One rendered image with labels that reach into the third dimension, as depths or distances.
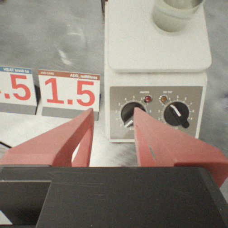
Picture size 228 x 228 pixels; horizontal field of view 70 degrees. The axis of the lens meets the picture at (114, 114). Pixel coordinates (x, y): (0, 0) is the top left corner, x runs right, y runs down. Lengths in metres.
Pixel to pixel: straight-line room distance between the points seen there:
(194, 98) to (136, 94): 0.07
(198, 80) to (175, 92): 0.03
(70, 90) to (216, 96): 0.24
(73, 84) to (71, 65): 0.06
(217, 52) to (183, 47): 0.14
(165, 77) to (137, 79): 0.04
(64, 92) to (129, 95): 0.10
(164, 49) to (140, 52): 0.03
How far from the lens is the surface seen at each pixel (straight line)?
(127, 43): 0.21
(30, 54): 0.34
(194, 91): 0.23
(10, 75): 0.29
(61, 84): 0.26
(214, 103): 0.31
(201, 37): 0.24
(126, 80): 0.21
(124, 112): 0.21
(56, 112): 0.27
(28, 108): 0.29
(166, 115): 0.22
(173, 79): 0.22
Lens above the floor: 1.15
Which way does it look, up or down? 77 degrees down
